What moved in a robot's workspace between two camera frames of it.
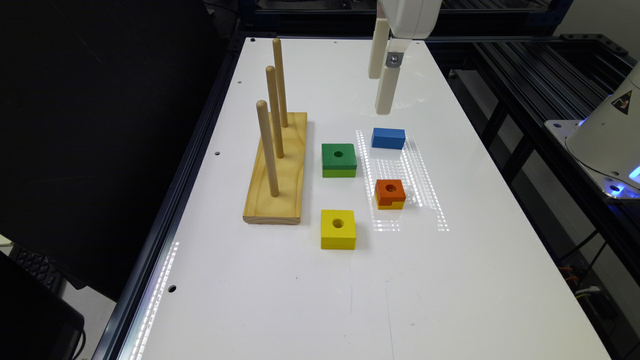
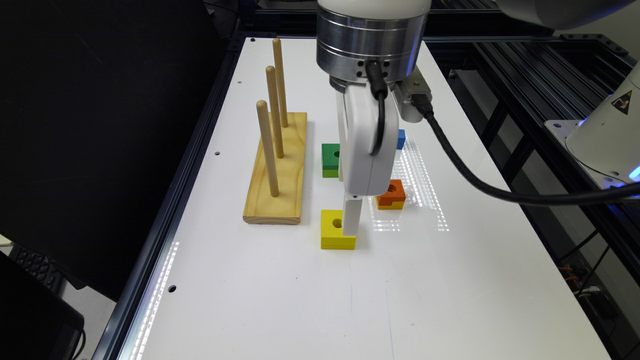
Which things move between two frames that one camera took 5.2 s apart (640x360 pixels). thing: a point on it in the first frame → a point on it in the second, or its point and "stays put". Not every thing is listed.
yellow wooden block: (338, 229) stays put
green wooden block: (338, 160) stays put
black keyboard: (40, 268) stays put
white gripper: (411, 19) → (364, 173)
